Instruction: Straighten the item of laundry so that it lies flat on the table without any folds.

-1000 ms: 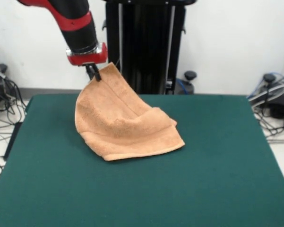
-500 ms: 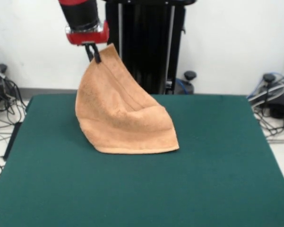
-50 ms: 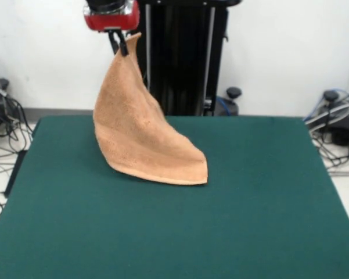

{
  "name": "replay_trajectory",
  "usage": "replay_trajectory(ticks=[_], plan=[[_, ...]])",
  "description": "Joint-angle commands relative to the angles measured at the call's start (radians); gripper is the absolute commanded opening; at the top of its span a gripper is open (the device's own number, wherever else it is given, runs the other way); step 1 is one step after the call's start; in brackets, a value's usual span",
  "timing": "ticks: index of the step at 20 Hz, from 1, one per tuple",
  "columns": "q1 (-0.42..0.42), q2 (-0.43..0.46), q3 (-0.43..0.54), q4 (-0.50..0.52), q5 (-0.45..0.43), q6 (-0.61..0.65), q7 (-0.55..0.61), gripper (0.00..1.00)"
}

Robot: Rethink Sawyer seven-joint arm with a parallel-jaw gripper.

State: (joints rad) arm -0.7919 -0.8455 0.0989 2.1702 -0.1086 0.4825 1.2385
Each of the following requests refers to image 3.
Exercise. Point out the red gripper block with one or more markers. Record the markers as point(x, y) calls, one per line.
point(113, 21)

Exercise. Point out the tan terry towel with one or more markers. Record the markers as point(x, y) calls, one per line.
point(139, 133)

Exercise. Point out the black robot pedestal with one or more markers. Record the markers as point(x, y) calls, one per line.
point(180, 58)

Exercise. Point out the dark green table cloth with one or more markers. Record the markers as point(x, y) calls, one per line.
point(249, 203)

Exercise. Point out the grey floor stand base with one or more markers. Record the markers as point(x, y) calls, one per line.
point(341, 129)

